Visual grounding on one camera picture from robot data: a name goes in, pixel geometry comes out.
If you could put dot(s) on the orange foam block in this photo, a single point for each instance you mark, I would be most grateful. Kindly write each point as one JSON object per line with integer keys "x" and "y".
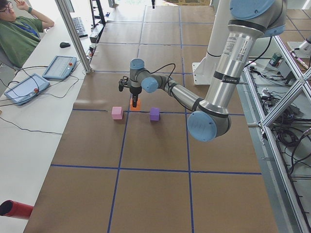
{"x": 137, "y": 108}

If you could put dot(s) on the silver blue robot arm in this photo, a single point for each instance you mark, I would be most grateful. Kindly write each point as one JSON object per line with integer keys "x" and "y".
{"x": 248, "y": 20}

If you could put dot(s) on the black keyboard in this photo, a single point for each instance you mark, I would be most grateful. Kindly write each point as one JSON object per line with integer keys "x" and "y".
{"x": 79, "y": 27}

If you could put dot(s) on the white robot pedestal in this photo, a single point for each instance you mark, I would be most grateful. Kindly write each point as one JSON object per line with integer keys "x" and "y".
{"x": 204, "y": 70}

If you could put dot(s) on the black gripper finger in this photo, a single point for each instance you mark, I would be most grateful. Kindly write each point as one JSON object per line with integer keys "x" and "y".
{"x": 136, "y": 101}
{"x": 133, "y": 101}

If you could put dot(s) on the aluminium frame rail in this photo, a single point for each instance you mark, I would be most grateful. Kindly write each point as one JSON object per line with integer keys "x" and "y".
{"x": 276, "y": 91}

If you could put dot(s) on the red cylinder tube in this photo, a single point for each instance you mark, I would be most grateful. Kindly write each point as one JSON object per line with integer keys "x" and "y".
{"x": 10, "y": 208}

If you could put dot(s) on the pink foam block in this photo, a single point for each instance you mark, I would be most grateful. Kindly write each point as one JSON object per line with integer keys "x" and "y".
{"x": 117, "y": 113}

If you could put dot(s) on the blue teach pendant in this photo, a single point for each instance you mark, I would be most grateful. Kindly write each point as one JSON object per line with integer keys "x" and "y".
{"x": 27, "y": 89}
{"x": 60, "y": 67}

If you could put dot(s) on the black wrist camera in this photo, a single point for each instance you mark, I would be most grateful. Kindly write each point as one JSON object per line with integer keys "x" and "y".
{"x": 123, "y": 83}

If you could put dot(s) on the aluminium frame post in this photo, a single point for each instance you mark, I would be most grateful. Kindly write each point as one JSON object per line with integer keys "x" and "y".
{"x": 65, "y": 14}

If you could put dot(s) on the black computer mouse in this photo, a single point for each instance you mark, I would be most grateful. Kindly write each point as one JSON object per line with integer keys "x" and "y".
{"x": 64, "y": 45}

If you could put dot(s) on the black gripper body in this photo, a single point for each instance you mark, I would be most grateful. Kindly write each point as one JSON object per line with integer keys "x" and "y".
{"x": 135, "y": 91}

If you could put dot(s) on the far blue teach pendant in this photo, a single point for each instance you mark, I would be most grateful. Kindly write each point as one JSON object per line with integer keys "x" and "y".
{"x": 60, "y": 67}

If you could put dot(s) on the person in green shirt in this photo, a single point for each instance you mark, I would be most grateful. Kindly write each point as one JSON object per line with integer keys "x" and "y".
{"x": 19, "y": 36}

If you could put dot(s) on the purple foam block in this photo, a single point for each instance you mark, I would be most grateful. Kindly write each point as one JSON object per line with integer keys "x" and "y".
{"x": 154, "y": 114}

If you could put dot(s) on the near blue teach pendant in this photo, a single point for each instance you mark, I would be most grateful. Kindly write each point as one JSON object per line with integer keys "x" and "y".
{"x": 27, "y": 89}

